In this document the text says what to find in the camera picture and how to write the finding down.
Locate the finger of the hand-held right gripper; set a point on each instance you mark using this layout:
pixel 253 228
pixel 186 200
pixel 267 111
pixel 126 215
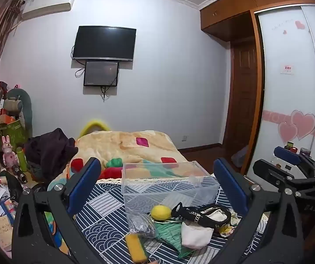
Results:
pixel 286 152
pixel 272 173

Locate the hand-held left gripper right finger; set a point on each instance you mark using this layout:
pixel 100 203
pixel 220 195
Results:
pixel 230 183

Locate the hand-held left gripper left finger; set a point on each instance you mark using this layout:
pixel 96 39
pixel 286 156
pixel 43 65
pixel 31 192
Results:
pixel 84 183

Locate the floral fabric scrap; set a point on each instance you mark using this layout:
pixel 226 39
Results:
pixel 230 225

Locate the clear plastic storage box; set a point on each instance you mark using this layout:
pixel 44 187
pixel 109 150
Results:
pixel 171 189

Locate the white cloth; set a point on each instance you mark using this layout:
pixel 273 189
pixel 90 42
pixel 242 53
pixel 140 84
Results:
pixel 195 235

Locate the silver glitter pouch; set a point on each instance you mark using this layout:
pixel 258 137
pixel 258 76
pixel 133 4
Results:
pixel 141 225

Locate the yellow felt ball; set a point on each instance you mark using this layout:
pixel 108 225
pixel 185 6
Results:
pixel 160 212

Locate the green striped cloth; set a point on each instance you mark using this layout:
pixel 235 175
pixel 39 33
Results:
pixel 171 236

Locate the yellow sponge strip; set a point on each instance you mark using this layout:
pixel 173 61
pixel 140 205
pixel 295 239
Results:
pixel 136 249

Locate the dark clothes pile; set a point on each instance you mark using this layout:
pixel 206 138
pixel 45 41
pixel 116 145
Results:
pixel 50 151

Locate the beige printed blanket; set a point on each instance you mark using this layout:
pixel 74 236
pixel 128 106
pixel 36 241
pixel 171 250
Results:
pixel 124 148

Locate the white heart-print wardrobe door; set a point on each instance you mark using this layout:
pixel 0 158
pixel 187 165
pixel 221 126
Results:
pixel 289 93

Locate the black flashlight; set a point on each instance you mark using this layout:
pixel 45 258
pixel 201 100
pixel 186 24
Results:
pixel 20 173

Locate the green bottle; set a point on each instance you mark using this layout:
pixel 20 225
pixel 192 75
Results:
pixel 22 159

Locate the brown wooden door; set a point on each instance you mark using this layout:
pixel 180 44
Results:
pixel 241 96

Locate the pink rabbit figure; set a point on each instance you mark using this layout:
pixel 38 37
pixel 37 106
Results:
pixel 9 155

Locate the green shopping bag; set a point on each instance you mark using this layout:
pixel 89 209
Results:
pixel 11 134

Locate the grey-green plush toy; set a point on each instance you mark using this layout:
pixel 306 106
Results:
pixel 14 104

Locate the wooden overhead cabinet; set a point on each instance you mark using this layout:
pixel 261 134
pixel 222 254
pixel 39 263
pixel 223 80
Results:
pixel 228 13

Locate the white air conditioner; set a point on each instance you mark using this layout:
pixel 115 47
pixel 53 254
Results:
pixel 47 4

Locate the small black wall monitor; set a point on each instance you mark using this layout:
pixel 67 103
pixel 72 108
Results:
pixel 101 73

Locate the wall-mounted black television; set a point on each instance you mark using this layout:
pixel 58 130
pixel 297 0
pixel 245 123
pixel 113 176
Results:
pixel 104 43

